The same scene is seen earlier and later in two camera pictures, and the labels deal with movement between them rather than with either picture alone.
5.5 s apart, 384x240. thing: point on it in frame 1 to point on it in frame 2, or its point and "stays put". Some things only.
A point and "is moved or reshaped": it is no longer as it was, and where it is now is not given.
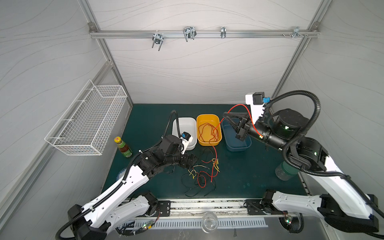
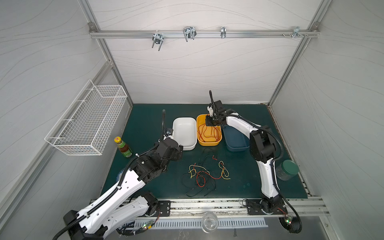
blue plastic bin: (232, 143) stays put
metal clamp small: (223, 32) stays put
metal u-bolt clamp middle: (189, 32) stays put
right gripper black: (246, 129) to (214, 119)
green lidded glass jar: (285, 171) stays put
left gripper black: (190, 164) to (177, 153)
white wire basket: (86, 126) stays put
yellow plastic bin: (208, 129) stays put
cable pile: (201, 179) is moved or reshaped
